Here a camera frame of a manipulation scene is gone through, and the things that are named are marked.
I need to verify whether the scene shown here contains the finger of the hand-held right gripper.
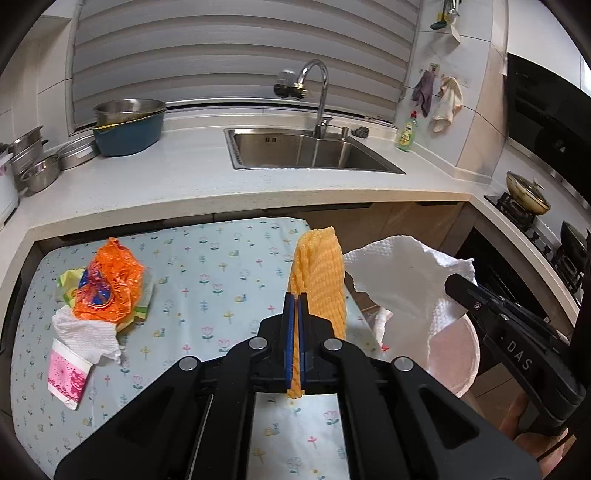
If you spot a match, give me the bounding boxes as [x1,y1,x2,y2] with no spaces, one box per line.
[444,274,502,324]

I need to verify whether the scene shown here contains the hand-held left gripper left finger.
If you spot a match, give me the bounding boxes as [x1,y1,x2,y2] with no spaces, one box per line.
[54,294,294,480]

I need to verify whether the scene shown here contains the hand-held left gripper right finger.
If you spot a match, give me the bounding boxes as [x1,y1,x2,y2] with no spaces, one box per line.
[298,294,541,480]

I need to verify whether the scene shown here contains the white paper towel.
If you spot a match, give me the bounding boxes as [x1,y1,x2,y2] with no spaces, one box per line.
[52,308,123,365]
[342,235,476,358]

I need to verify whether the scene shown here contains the orange foam fruit net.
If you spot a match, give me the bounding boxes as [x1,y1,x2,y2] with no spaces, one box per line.
[286,226,348,400]

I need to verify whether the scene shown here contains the person's right hand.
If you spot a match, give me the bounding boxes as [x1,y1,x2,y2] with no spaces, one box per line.
[500,391,570,462]

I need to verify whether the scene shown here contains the wooden base cabinet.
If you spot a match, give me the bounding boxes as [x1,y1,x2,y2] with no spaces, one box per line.
[300,200,467,259]

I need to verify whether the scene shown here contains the gas stove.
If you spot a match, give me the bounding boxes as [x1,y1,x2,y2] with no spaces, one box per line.
[484,191,591,296]

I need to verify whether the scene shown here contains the golden wok with lid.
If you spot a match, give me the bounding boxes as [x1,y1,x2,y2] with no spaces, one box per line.
[505,171,552,216]

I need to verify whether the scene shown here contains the dark frying pan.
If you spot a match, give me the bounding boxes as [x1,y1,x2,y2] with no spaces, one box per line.
[560,220,591,259]

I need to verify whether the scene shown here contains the green dish soap bottle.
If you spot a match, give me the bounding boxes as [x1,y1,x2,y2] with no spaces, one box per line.
[396,111,419,153]

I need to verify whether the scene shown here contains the white hanging cloth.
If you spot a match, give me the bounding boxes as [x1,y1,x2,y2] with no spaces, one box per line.
[431,76,464,134]

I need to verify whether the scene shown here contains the orange plastic bag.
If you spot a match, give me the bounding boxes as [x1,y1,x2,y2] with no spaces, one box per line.
[74,237,146,322]

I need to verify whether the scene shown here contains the black range hood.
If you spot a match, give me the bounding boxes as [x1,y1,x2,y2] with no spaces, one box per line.
[506,52,591,204]

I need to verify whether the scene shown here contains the purple hanging cloth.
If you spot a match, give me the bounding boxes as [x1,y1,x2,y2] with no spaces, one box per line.
[412,69,435,118]

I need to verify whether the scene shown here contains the stainless steel sink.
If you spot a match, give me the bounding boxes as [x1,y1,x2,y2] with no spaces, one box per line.
[224,128,407,175]

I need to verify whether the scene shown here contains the pink paper cup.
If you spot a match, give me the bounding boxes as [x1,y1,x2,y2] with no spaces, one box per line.
[47,338,94,411]

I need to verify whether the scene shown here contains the yellow green wrapper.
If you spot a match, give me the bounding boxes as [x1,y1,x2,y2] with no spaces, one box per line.
[56,269,155,330]

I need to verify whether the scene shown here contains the chrome faucet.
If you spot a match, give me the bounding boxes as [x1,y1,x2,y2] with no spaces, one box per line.
[273,59,334,139]

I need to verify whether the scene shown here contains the blue plastic basin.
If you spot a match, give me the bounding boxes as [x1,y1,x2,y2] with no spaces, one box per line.
[92,112,166,157]

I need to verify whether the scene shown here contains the hanging kitchen utensils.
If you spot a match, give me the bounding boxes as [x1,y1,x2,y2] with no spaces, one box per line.
[430,0,462,44]

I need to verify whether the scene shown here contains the flat steel pan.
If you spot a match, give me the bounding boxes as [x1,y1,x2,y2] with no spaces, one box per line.
[58,134,100,171]

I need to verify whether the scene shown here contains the large steel bowl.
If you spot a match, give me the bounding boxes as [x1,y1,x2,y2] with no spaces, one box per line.
[92,98,167,127]

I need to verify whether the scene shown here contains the grey window blind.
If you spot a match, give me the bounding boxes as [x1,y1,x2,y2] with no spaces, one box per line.
[69,0,423,134]

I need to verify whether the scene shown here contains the white rice cooker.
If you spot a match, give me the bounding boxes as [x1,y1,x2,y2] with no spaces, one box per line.
[0,148,20,227]

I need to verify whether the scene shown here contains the stacked steel steamer pot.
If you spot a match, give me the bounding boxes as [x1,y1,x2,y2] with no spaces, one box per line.
[7,126,49,178]

